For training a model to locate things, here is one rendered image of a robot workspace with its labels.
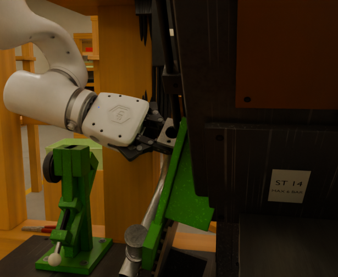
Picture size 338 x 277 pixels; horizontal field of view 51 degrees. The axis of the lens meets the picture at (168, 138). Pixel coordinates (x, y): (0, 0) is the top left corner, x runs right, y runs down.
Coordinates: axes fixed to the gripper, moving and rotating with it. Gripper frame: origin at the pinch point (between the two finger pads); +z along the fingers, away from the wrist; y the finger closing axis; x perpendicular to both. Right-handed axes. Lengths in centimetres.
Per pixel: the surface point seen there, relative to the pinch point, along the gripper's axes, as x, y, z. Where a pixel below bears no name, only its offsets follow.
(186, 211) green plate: -3.5, -13.4, 7.3
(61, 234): 22.1, -17.9, -17.4
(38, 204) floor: 302, 56, -150
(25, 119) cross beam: 35, 12, -49
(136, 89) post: 14.8, 19.9, -14.7
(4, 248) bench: 42, -22, -36
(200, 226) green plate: -2.4, -14.6, 10.0
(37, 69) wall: 778, 565, -591
